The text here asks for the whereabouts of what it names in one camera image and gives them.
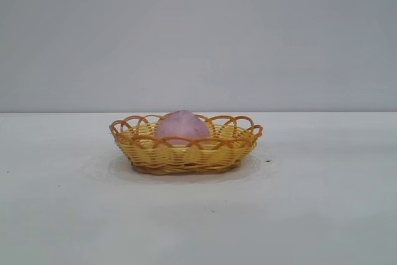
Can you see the yellow woven wicker basket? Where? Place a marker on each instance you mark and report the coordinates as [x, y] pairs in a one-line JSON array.
[[186, 156]]

